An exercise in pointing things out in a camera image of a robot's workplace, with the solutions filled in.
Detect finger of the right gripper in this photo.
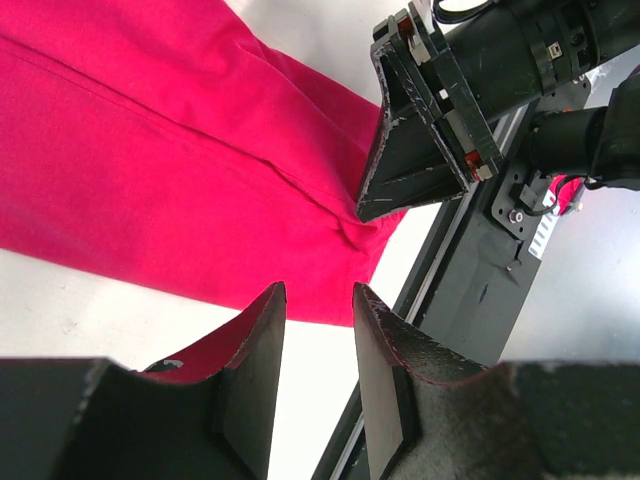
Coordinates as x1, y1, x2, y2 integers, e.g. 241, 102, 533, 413
356, 45, 471, 222

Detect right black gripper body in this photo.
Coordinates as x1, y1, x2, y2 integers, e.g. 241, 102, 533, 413
370, 1, 501, 181

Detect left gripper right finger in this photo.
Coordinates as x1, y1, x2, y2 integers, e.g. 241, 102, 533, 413
353, 283, 639, 479

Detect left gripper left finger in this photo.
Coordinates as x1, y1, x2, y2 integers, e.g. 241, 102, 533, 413
1, 282, 286, 479

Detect pink t shirt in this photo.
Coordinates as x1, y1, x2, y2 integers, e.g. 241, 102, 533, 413
0, 0, 409, 329

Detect right white cable duct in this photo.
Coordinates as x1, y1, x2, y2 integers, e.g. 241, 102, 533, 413
528, 213, 559, 260

